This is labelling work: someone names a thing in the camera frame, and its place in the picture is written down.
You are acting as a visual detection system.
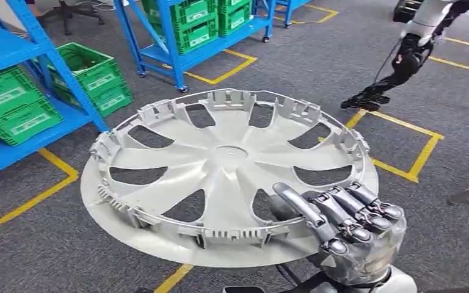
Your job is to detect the black bystander robot hand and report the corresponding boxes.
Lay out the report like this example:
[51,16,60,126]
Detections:
[340,82,393,113]

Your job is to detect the blue metal shelf rack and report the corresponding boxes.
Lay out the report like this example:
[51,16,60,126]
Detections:
[0,0,111,185]

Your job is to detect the black office chair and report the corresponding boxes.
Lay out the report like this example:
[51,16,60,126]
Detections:
[36,0,107,37]

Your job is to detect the black bystander robot leg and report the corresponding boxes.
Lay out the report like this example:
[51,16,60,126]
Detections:
[392,0,426,24]

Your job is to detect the green plastic crate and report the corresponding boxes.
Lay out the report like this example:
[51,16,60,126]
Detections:
[141,0,219,32]
[0,98,64,147]
[153,18,220,56]
[0,65,46,123]
[54,79,135,119]
[218,0,252,15]
[218,4,254,38]
[30,42,118,96]

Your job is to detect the blue wheeled shelf rack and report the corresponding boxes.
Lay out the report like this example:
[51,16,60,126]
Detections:
[275,0,313,29]
[113,0,277,93]

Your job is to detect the silver plastic wheel hubcap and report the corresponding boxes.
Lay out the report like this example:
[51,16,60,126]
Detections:
[79,88,380,269]

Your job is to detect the black robot right leg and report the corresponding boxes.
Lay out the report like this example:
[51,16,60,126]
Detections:
[222,286,266,293]

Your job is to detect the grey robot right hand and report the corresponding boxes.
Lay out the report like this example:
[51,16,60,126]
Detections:
[272,181,408,287]

